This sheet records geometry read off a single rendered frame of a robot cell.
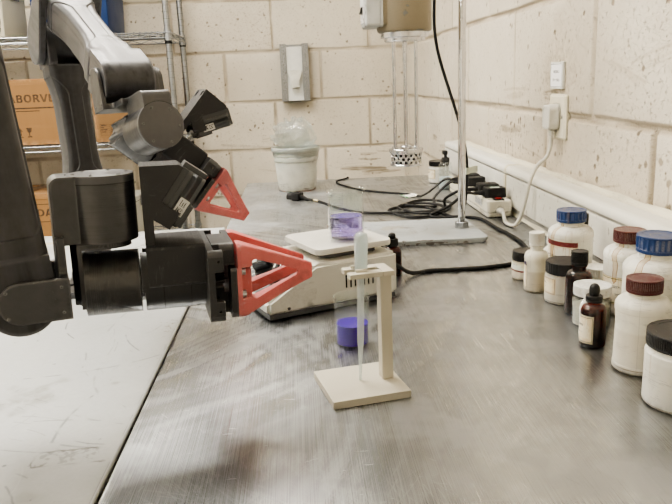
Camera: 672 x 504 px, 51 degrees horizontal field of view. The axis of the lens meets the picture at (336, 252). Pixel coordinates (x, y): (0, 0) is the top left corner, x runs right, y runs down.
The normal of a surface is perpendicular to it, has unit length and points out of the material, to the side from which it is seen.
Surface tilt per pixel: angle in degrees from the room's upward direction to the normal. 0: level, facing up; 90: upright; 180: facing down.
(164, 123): 79
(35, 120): 91
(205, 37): 90
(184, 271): 90
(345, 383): 0
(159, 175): 90
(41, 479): 0
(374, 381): 0
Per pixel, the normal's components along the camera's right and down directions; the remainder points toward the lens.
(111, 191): 0.62, 0.17
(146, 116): 0.57, -0.03
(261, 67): 0.06, 0.23
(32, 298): 0.42, 0.20
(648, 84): -1.00, 0.05
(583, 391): -0.04, -0.97
